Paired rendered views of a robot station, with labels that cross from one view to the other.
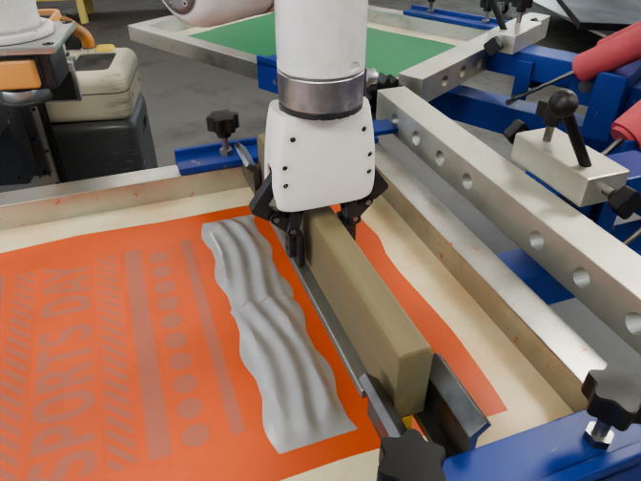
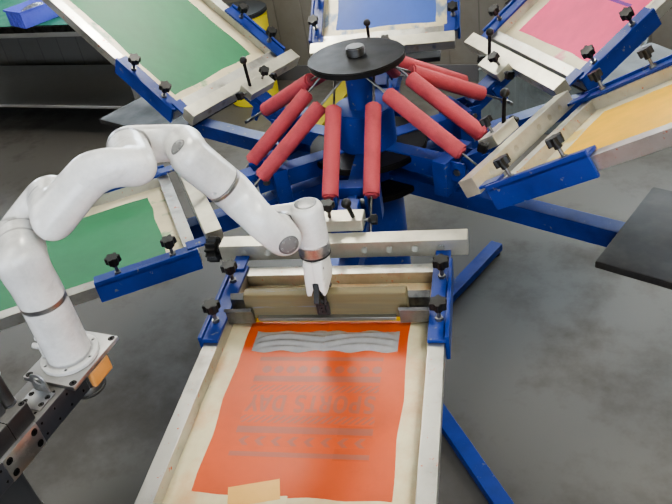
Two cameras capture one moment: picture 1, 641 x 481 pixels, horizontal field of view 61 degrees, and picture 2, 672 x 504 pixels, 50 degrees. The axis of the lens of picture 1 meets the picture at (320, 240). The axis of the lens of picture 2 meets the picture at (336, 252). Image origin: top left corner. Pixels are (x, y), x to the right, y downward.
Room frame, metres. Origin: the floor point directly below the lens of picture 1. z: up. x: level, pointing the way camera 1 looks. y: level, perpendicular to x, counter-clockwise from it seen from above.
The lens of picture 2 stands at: (-0.36, 1.10, 2.13)
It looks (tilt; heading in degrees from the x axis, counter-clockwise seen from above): 35 degrees down; 305
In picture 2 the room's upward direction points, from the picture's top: 10 degrees counter-clockwise
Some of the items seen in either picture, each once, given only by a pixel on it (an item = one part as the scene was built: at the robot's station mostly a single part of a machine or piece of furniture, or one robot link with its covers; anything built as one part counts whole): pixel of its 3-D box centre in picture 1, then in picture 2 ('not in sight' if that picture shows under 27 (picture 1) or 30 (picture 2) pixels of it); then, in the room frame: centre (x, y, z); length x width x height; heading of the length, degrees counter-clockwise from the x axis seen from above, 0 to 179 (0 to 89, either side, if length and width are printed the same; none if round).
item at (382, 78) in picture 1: (386, 99); (218, 249); (0.89, -0.11, 1.02); 0.07 x 0.06 x 0.07; 110
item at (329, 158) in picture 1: (320, 146); (318, 267); (0.47, 0.00, 1.13); 0.10 x 0.08 x 0.11; 110
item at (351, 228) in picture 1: (354, 221); not in sight; (0.48, -0.04, 1.04); 0.03 x 0.03 x 0.07; 20
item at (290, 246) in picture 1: (284, 236); (321, 307); (0.45, 0.04, 1.04); 0.03 x 0.03 x 0.07; 20
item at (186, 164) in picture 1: (280, 160); (227, 308); (0.74, 0.06, 0.98); 0.30 x 0.05 x 0.07; 110
